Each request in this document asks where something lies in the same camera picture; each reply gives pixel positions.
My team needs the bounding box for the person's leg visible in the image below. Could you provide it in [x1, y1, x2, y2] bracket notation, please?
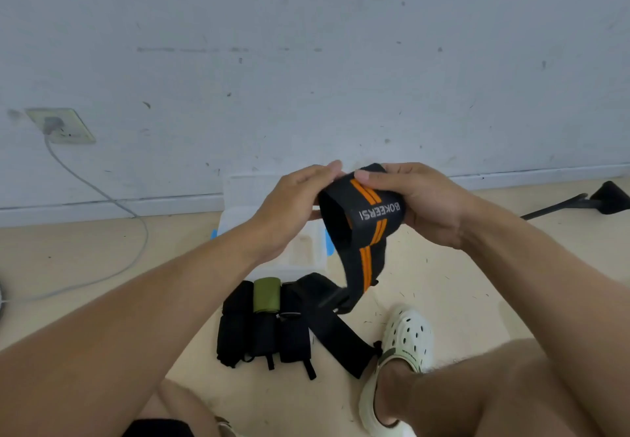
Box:
[373, 337, 603, 437]
[140, 378, 227, 437]

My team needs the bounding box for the green rolled wrap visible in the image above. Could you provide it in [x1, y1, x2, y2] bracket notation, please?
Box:
[252, 277, 282, 315]

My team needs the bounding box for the person's right forearm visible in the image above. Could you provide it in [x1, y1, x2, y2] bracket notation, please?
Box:
[458, 197, 630, 437]

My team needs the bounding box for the black rolled wrist wrap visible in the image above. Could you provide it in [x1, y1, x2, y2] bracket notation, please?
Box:
[253, 311, 282, 371]
[216, 281, 255, 369]

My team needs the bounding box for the person's left forearm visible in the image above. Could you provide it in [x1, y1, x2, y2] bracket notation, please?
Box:
[0, 215, 276, 437]

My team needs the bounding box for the person's left hand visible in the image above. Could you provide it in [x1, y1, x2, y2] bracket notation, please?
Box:
[247, 159, 346, 264]

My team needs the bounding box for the person's right hand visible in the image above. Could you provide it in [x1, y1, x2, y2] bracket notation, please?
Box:
[354, 161, 476, 251]

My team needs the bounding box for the black orange striped wrist wrap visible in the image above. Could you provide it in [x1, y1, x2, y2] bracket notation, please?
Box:
[317, 163, 407, 315]

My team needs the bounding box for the clear plastic storage box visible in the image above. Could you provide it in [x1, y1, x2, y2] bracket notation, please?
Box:
[211, 173, 335, 282]

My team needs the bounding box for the white wall socket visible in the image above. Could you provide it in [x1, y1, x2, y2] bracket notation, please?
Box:
[26, 108, 96, 145]

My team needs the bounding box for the white clog shoe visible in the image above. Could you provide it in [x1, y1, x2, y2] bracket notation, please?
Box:
[358, 304, 435, 437]

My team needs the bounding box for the white power cable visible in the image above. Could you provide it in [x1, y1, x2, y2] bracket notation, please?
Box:
[4, 134, 149, 304]

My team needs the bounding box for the black rolled wrap with buckle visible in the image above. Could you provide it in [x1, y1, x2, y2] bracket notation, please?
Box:
[279, 283, 317, 381]

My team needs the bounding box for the wide black strap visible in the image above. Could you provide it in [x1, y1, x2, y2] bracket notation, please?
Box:
[294, 272, 384, 380]

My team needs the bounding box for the person's left leg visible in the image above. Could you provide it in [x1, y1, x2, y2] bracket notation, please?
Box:
[140, 378, 227, 437]

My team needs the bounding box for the person's right leg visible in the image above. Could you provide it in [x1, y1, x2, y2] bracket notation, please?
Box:
[373, 337, 603, 437]

